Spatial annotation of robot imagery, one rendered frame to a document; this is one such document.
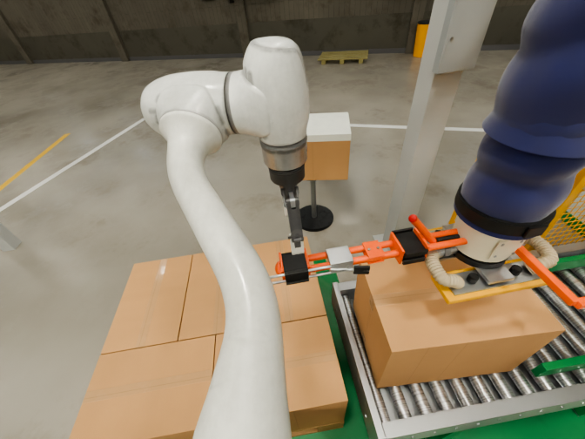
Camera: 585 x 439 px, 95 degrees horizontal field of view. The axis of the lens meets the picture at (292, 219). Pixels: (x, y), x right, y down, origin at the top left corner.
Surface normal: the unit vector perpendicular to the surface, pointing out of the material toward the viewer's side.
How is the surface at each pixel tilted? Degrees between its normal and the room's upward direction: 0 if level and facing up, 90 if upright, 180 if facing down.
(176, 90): 31
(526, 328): 0
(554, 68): 78
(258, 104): 89
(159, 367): 0
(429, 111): 90
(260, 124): 96
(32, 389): 0
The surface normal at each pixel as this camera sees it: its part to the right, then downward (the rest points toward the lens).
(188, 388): -0.08, -0.73
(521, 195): -0.50, 0.39
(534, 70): -0.96, 0.03
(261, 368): 0.43, -0.49
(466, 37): 0.14, 0.66
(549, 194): -0.14, 0.48
